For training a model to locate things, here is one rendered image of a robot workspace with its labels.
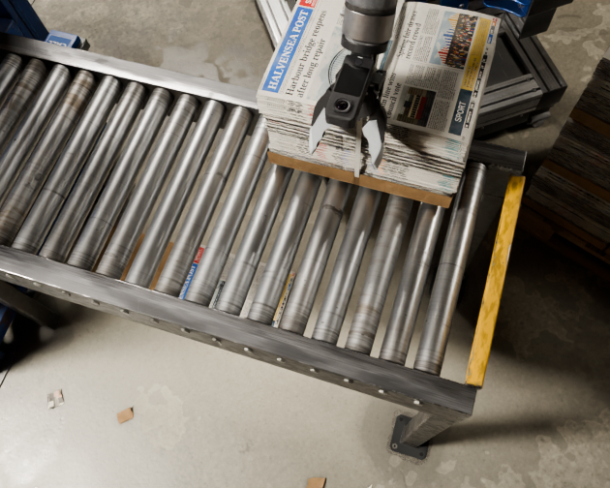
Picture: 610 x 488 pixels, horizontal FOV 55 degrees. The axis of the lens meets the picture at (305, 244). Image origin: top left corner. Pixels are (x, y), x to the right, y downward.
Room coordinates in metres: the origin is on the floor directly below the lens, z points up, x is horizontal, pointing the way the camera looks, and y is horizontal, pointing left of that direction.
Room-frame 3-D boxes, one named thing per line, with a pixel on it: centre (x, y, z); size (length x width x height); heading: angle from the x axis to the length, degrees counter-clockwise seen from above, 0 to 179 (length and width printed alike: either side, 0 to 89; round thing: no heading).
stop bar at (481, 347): (0.33, -0.34, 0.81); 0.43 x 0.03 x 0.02; 154
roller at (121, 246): (0.66, 0.30, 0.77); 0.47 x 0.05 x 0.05; 154
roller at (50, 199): (0.75, 0.48, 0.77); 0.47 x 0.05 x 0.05; 154
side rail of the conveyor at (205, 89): (0.86, 0.13, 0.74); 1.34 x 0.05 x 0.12; 64
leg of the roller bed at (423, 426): (0.12, -0.22, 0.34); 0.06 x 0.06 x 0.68; 64
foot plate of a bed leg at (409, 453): (0.12, -0.22, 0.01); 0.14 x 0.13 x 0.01; 154
